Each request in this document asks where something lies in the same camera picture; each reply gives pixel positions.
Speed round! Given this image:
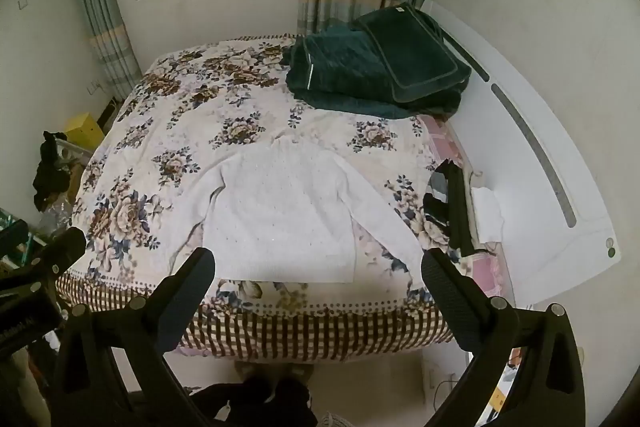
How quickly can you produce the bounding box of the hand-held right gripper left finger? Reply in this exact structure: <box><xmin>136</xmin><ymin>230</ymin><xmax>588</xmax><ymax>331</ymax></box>
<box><xmin>51</xmin><ymin>247</ymin><xmax>217</xmax><ymax>427</ymax></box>

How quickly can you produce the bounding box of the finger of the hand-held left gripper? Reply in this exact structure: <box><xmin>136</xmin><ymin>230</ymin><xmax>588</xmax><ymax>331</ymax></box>
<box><xmin>0</xmin><ymin>227</ymin><xmax>87</xmax><ymax>299</ymax></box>
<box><xmin>0</xmin><ymin>220</ymin><xmax>29</xmax><ymax>260</ymax></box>

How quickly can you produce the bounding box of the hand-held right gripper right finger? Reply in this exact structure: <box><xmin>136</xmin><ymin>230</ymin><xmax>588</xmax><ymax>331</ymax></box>
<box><xmin>421</xmin><ymin>249</ymin><xmax>587</xmax><ymax>427</ymax></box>

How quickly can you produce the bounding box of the white knit sweater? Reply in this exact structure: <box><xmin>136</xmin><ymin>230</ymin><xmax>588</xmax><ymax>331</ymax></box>
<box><xmin>192</xmin><ymin>138</ymin><xmax>426</xmax><ymax>290</ymax></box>

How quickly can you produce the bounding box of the small white cloth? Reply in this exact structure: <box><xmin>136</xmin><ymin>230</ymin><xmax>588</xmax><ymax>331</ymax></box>
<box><xmin>470</xmin><ymin>187</ymin><xmax>507</xmax><ymax>244</ymax></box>

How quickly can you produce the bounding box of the black striped garment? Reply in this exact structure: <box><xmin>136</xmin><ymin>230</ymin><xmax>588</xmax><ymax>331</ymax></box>
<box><xmin>422</xmin><ymin>159</ymin><xmax>476</xmax><ymax>258</ymax></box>

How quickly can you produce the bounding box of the yellow box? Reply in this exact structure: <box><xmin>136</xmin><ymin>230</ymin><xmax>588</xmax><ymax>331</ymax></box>
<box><xmin>65</xmin><ymin>113</ymin><xmax>107</xmax><ymax>154</ymax></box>

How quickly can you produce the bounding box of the pink checked sheet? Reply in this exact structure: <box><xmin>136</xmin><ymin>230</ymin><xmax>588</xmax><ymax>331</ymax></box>
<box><xmin>414</xmin><ymin>114</ymin><xmax>516</xmax><ymax>298</ymax></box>

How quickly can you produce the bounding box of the white headboard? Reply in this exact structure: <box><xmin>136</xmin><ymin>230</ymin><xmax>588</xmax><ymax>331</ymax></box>
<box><xmin>420</xmin><ymin>0</ymin><xmax>626</xmax><ymax>308</ymax></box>

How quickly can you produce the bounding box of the floral bedspread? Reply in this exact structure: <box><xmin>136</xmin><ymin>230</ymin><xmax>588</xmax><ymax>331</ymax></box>
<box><xmin>54</xmin><ymin>34</ymin><xmax>473</xmax><ymax>360</ymax></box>

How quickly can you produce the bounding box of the dark green cushion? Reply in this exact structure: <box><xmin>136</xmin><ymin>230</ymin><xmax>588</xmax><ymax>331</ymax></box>
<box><xmin>350</xmin><ymin>2</ymin><xmax>473</xmax><ymax>105</ymax></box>

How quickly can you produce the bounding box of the dark green blanket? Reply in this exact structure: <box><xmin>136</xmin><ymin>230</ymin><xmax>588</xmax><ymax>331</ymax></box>
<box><xmin>280</xmin><ymin>24</ymin><xmax>463</xmax><ymax>120</ymax></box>

